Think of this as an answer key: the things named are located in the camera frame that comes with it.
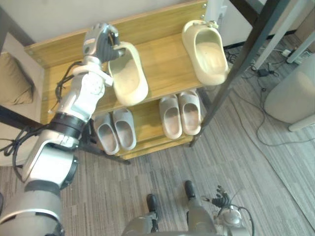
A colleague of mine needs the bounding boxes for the dark metal pole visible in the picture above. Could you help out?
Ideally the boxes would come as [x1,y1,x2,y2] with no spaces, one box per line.
[189,0,287,148]

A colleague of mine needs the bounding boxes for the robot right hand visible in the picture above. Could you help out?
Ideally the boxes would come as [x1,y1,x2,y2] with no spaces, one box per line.
[212,185,233,208]

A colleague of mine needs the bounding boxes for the tan cushion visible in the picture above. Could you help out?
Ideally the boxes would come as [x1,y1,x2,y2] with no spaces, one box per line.
[0,52,34,106]

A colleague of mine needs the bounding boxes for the grey slide slipper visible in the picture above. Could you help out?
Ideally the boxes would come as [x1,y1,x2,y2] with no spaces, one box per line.
[94,113,121,155]
[112,108,137,150]

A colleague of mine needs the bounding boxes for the beige slide slipper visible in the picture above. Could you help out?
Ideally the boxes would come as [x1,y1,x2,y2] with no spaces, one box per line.
[178,90,202,136]
[159,94,183,139]

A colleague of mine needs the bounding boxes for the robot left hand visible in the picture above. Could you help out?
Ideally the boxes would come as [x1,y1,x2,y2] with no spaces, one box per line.
[84,23,126,65]

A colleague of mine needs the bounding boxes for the grey rounded appliance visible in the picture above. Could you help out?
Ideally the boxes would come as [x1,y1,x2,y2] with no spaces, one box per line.
[264,57,315,132]

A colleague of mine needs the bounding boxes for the cream foam clog slipper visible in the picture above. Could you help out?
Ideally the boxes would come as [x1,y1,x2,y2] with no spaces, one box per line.
[107,41,149,106]
[182,20,231,86]

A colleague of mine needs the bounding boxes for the wooden shoe rack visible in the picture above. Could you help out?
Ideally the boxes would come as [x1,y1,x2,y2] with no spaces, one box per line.
[24,0,212,165]

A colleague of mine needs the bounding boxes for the black floor cable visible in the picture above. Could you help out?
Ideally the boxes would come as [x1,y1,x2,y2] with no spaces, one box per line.
[246,61,315,146]

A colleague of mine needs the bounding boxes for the robot silver legs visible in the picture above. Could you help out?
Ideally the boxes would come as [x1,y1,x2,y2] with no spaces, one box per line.
[121,180,219,236]

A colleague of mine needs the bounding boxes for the white table leg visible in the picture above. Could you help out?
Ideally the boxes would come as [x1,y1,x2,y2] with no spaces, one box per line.
[254,14,299,71]

